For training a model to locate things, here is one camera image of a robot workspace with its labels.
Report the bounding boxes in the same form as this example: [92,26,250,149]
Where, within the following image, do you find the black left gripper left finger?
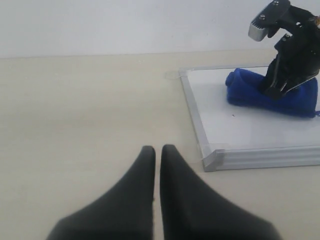
[47,146,156,240]

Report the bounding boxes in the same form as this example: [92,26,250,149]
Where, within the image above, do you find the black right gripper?
[261,5,320,100]

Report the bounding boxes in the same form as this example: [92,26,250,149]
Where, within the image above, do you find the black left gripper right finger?
[160,144,279,240]

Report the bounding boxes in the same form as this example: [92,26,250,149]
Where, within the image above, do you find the blue cloth eraser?
[225,68,320,119]

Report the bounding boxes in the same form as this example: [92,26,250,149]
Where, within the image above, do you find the clear tape near left corner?
[174,142,230,165]

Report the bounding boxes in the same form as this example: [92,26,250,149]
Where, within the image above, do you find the clear tape corner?
[174,142,230,165]
[164,69,193,80]

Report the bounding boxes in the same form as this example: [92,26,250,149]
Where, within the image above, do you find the clear tape far left corner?
[164,69,193,80]

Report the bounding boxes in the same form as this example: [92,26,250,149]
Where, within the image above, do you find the white board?
[179,66,320,172]

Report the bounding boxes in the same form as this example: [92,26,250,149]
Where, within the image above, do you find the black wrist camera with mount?
[248,0,291,42]

